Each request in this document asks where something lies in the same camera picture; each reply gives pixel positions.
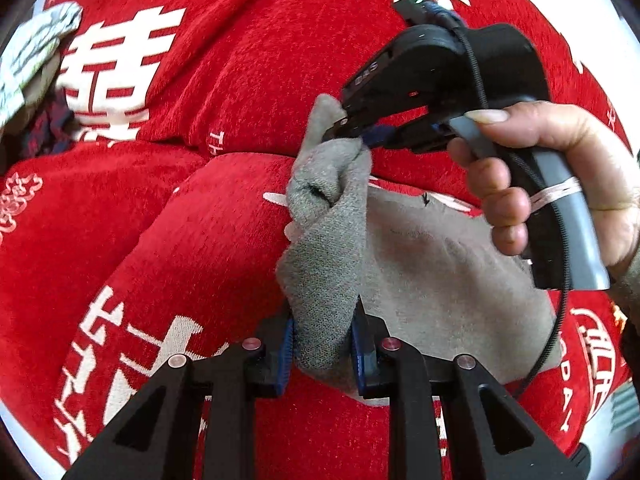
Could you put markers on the white green patterned cloth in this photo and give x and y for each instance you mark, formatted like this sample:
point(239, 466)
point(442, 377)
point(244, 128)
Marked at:
point(31, 46)

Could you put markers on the person right hand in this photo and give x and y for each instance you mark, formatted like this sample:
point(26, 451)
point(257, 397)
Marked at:
point(607, 172)

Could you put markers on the dark plaid garment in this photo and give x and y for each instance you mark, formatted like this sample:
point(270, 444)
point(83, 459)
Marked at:
point(50, 131)

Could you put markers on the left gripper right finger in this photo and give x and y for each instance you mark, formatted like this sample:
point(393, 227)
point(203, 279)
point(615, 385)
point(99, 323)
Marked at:
point(450, 419)

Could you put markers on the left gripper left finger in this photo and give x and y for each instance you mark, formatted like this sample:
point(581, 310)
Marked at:
point(195, 419)

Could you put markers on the grey knit sweater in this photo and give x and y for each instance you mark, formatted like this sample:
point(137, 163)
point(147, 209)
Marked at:
point(429, 271)

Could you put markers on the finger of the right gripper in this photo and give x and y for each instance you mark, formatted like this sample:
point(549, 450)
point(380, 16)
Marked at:
point(349, 128)
point(416, 137)

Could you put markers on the red wedding back cushion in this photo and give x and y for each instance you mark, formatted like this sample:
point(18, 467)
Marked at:
point(160, 83)

